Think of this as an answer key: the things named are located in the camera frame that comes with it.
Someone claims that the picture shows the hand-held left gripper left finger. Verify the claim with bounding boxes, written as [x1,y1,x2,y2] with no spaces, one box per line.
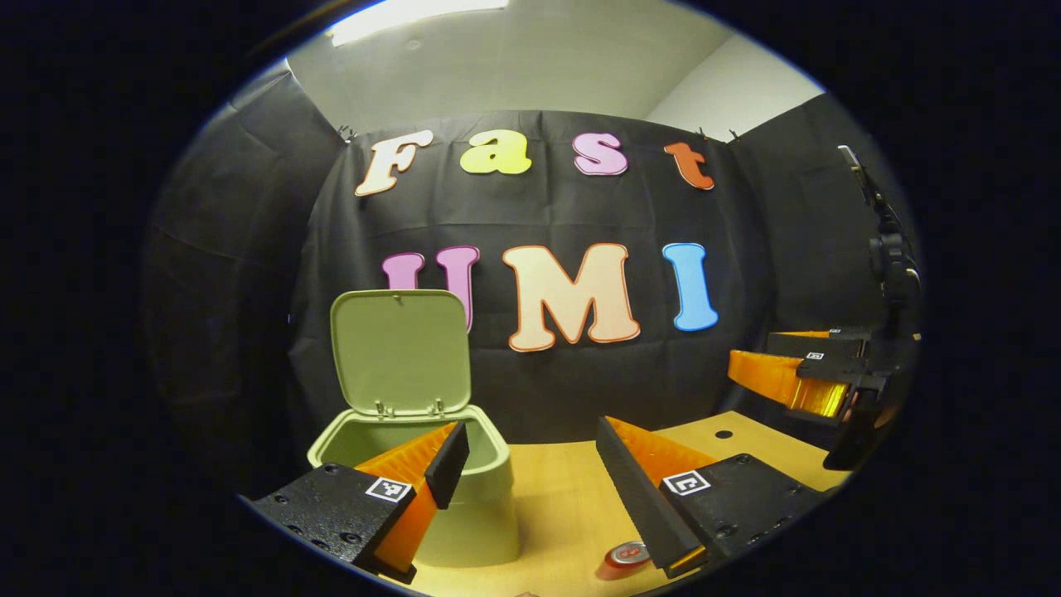
[245,420,470,585]

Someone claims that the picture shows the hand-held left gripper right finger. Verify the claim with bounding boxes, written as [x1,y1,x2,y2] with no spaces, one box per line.
[595,416,830,580]

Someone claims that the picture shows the red pop can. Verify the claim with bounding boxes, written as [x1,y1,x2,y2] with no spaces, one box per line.
[595,541,653,581]

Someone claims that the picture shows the green desktop garbage bin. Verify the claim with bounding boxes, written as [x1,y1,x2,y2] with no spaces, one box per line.
[307,289,521,569]

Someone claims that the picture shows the black backdrop cloth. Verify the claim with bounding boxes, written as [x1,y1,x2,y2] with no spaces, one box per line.
[141,62,921,498]

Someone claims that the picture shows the ceiling light panel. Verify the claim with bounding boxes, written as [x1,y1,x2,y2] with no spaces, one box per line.
[327,0,508,46]

